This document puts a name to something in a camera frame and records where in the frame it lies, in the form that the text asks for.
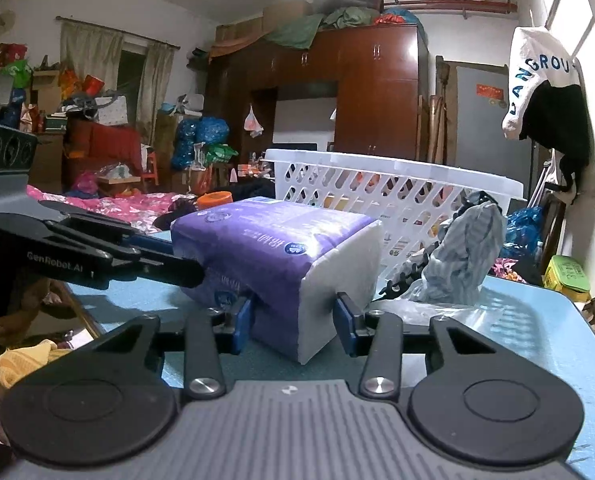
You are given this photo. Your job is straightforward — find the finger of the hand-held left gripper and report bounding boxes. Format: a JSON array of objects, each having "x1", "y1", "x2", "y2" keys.
[
  {"x1": 38, "y1": 200, "x2": 176, "y2": 261},
  {"x1": 110, "y1": 254, "x2": 207, "y2": 290}
]

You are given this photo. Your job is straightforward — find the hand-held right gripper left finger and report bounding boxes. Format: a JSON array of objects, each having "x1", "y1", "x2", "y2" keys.
[{"x1": 90, "y1": 295, "x2": 254, "y2": 402}]

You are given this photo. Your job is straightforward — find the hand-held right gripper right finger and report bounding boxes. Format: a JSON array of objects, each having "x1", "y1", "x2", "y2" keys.
[{"x1": 334, "y1": 291, "x2": 495, "y2": 402}]

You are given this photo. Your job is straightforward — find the purple tissue pack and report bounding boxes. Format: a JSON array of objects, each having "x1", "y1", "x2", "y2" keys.
[{"x1": 170, "y1": 196, "x2": 384, "y2": 365}]

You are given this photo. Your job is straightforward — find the person's left hand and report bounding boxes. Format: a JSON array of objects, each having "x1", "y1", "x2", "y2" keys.
[{"x1": 0, "y1": 280, "x2": 74, "y2": 347}]

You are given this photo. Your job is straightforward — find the pink floral blanket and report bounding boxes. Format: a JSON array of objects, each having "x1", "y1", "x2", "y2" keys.
[{"x1": 26, "y1": 185, "x2": 198, "y2": 236}]

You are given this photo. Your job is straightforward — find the orange lid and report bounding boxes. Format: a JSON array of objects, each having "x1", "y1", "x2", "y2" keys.
[{"x1": 196, "y1": 191, "x2": 236, "y2": 211}]

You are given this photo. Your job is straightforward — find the clear plastic bag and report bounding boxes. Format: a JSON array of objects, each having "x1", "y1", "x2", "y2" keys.
[{"x1": 372, "y1": 280, "x2": 484, "y2": 329}]

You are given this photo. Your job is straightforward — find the yellow cloth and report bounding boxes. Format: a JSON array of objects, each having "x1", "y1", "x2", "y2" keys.
[{"x1": 0, "y1": 339, "x2": 73, "y2": 392}]

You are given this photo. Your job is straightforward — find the black cloth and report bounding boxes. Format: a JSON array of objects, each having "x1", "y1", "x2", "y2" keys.
[{"x1": 226, "y1": 179, "x2": 278, "y2": 207}]

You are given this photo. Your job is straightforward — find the red cloth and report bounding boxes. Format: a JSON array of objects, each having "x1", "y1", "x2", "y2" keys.
[{"x1": 68, "y1": 120, "x2": 146, "y2": 171}]

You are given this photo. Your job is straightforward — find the large blue plastic bag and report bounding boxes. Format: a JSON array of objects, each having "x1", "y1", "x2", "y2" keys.
[{"x1": 172, "y1": 116, "x2": 231, "y2": 171}]

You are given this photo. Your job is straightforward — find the blue striped cloth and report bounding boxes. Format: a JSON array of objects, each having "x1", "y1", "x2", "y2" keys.
[{"x1": 417, "y1": 191, "x2": 508, "y2": 306}]

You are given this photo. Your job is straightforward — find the white hanging plastic bag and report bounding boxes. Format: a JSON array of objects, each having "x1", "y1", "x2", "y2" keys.
[{"x1": 244, "y1": 105, "x2": 265, "y2": 137}]

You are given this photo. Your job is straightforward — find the beige curtain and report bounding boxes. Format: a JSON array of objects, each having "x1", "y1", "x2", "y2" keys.
[
  {"x1": 138, "y1": 42, "x2": 176, "y2": 147},
  {"x1": 60, "y1": 20, "x2": 123, "y2": 93}
]

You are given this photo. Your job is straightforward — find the white plastic basket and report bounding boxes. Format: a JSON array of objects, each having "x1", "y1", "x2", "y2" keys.
[{"x1": 264, "y1": 148, "x2": 524, "y2": 286}]

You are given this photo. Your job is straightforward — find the red gift bag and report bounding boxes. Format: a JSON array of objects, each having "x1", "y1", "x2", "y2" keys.
[{"x1": 80, "y1": 74, "x2": 106, "y2": 97}]

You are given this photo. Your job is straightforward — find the colourful floral cloth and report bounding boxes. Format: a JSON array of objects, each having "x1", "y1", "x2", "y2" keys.
[{"x1": 492, "y1": 257, "x2": 543, "y2": 286}]

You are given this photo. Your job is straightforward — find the curtain rod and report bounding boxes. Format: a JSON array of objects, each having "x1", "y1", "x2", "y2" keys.
[{"x1": 55, "y1": 16, "x2": 179, "y2": 52}]

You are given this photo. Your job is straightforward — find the green box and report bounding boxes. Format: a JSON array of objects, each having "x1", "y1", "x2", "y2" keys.
[{"x1": 544, "y1": 255, "x2": 592, "y2": 295}]

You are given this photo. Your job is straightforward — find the brown wooden wardrobe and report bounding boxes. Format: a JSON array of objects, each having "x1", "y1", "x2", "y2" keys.
[{"x1": 205, "y1": 25, "x2": 431, "y2": 166}]

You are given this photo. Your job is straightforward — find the wooden sticks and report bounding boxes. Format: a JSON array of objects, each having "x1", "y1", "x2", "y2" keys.
[{"x1": 417, "y1": 57, "x2": 451, "y2": 163}]

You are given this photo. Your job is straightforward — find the grey door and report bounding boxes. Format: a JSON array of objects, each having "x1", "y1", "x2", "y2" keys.
[{"x1": 447, "y1": 61, "x2": 533, "y2": 201}]

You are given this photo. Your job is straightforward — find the green cloth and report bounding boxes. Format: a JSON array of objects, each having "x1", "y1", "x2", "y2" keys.
[{"x1": 265, "y1": 12, "x2": 328, "y2": 51}]

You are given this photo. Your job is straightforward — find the cardboard boxes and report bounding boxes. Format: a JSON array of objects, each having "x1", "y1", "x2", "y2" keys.
[{"x1": 215, "y1": 0, "x2": 319, "y2": 44}]

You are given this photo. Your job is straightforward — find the white and black hanging jacket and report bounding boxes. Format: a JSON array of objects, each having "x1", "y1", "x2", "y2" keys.
[{"x1": 501, "y1": 25, "x2": 592, "y2": 206}]

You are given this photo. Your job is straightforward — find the black dotted strap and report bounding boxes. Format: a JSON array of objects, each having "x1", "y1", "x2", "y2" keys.
[{"x1": 375, "y1": 240, "x2": 445, "y2": 302}]

